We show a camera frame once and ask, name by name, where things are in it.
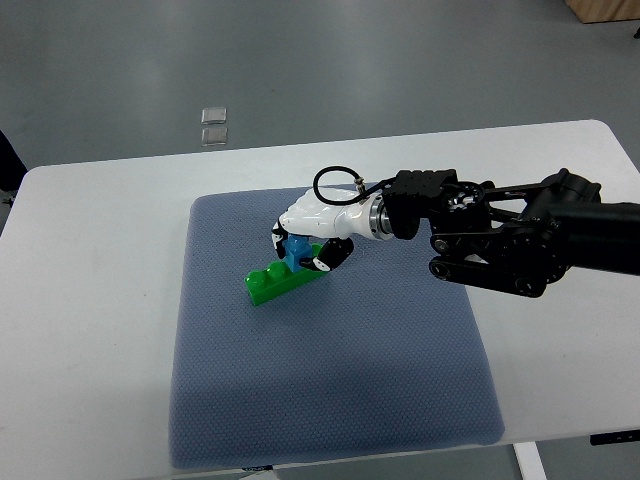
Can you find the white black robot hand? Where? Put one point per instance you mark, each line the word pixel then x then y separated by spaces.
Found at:
pixel 331 224

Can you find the blue toy block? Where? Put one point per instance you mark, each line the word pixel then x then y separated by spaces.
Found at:
pixel 296 248

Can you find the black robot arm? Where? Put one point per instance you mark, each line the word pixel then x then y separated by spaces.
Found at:
pixel 515 239

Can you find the green four-stud toy block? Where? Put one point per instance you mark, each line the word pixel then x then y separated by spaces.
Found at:
pixel 276 279

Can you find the blue-grey mesh mat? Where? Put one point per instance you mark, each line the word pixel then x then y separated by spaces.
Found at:
pixel 375 357

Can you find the upper metal floor plate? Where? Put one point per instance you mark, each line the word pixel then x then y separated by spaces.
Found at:
pixel 213 115

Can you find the white table leg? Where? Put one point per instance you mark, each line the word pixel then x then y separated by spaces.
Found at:
pixel 529 461

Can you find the wooden box corner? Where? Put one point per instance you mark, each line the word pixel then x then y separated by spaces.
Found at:
pixel 601 11

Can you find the dark object at left edge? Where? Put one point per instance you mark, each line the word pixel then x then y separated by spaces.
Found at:
pixel 13 171

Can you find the black table control panel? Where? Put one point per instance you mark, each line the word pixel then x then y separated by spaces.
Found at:
pixel 612 438

